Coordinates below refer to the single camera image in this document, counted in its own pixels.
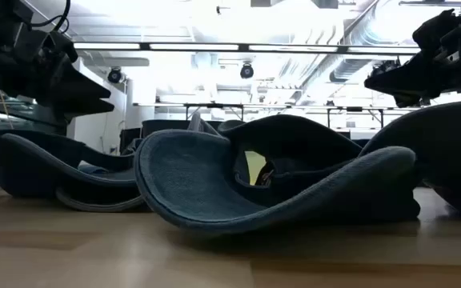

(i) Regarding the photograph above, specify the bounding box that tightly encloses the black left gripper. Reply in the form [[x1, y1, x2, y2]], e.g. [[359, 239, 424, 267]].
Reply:
[[0, 30, 116, 122]]

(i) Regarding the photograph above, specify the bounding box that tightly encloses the grey denim cap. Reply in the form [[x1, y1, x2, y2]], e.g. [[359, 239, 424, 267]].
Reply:
[[359, 98, 461, 215], [0, 128, 146, 214]]

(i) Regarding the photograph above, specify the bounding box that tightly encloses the teal blue plastic bin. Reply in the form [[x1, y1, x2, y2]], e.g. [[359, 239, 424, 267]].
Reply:
[[140, 118, 194, 139]]

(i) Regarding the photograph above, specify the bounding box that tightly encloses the dark blue denim cap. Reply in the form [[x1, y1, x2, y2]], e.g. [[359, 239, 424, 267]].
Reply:
[[216, 118, 248, 134], [133, 114, 423, 238]]

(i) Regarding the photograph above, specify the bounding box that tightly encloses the black round ceiling lamp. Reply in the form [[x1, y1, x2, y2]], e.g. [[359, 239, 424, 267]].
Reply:
[[239, 62, 255, 80], [106, 66, 124, 85]]

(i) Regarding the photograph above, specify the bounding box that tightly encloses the black-legged background table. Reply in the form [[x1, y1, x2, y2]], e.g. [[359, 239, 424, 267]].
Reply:
[[134, 102, 327, 121], [326, 104, 426, 130]]

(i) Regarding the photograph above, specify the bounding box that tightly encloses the long ceiling light strip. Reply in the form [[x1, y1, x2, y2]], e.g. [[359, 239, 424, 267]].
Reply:
[[72, 41, 423, 56]]

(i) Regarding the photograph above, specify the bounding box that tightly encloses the yellow plastic bin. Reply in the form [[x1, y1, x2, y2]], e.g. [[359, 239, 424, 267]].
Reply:
[[243, 150, 268, 186]]

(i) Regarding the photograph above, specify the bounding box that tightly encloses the silver ventilation duct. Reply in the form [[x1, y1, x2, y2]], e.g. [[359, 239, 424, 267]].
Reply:
[[294, 7, 419, 103]]

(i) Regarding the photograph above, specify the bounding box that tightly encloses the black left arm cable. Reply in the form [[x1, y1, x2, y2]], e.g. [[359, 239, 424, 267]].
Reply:
[[29, 0, 72, 35]]

